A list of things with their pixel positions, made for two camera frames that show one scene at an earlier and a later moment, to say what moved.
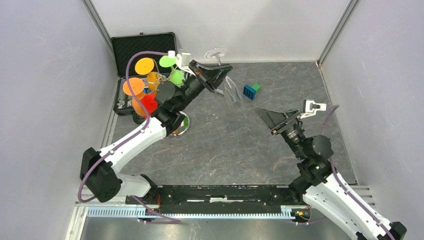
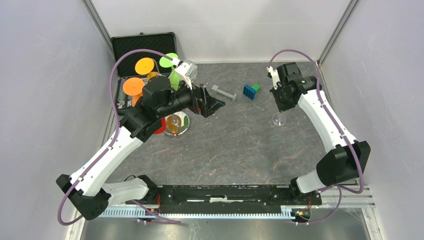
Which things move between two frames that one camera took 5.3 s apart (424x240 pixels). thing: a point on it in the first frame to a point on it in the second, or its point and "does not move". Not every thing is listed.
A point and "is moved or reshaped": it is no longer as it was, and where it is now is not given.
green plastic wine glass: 176,76 does not move
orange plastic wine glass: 138,86 does not move
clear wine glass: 231,92 is moved or reshaped
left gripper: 214,71 to 208,103
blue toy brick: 249,92 does not move
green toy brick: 256,87 does not move
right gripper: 272,119 to 281,106
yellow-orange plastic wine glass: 143,66 does not move
